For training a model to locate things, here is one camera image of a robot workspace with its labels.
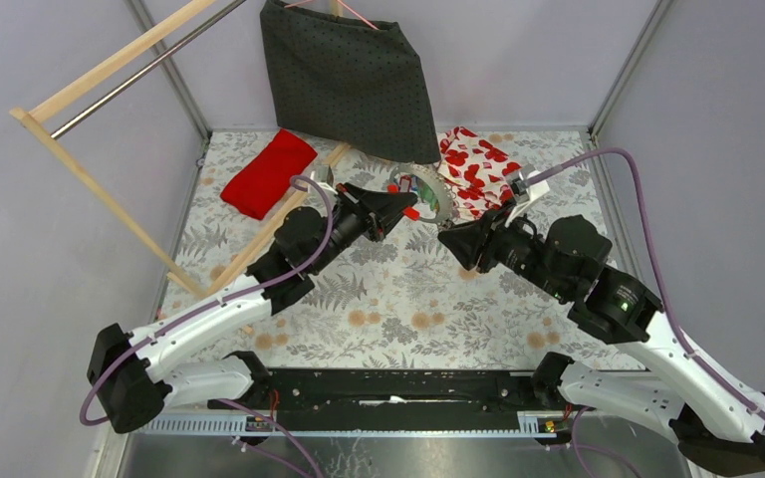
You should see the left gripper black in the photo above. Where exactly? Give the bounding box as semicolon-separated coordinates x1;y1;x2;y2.
309;182;418;275

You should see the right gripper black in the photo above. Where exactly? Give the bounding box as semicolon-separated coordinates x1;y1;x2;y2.
435;196;572;301

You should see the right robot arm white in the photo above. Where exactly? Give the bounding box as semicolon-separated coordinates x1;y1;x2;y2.
438;210;765;477

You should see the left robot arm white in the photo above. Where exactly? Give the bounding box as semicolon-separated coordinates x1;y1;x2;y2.
80;183;418;434

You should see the red floral folded cloth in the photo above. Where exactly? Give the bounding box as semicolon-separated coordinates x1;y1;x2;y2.
436;126;521;222

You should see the dark dotted skirt hanging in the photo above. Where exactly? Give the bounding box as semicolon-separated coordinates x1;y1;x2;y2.
259;1;441;164

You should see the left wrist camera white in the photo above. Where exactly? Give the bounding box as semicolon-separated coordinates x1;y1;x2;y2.
310;164;337;194

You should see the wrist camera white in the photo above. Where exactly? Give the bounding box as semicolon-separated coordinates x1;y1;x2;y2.
505;169;550;226
310;164;337;194

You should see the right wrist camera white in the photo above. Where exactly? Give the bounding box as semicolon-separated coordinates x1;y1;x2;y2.
505;169;550;226

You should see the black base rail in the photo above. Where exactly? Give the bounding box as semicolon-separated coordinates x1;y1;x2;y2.
238;367;571;434

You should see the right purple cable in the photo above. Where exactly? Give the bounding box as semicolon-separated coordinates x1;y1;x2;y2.
521;147;765;478

